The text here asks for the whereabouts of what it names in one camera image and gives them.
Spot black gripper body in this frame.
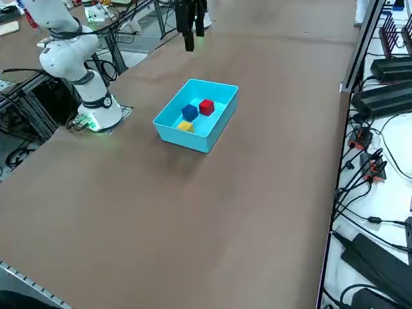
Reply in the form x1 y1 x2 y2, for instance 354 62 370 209
174 0 207 33

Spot red cube block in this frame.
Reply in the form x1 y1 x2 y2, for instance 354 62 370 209
198 98 215 117

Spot blue cube block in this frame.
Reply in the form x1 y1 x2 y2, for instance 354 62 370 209
181 104 199 122

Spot yellow cube block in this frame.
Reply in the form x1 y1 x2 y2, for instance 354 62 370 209
176 120 196 133

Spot cyan plastic box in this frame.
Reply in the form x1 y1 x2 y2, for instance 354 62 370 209
152 78 240 155

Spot wooden board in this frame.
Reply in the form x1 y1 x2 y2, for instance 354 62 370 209
0 21 21 37

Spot black slotted rack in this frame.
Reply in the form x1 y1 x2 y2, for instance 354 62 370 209
379 14 412 57

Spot orange and black adapter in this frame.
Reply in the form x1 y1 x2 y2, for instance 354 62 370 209
359 150 387 183
348 126 373 149

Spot black power adapter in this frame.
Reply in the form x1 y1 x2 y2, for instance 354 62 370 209
350 80 412 117
370 56 412 84

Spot black power strip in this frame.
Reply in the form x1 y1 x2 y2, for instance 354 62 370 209
340 232 412 309

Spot aluminium profile post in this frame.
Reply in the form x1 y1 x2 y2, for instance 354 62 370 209
340 0 386 94

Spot aluminium support frame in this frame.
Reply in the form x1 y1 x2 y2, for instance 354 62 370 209
0 69 81 145

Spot black cable with ferrite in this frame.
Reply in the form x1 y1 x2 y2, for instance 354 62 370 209
334 205 412 226

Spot aluminium edge rail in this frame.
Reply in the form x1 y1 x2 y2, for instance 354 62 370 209
0 260 73 309

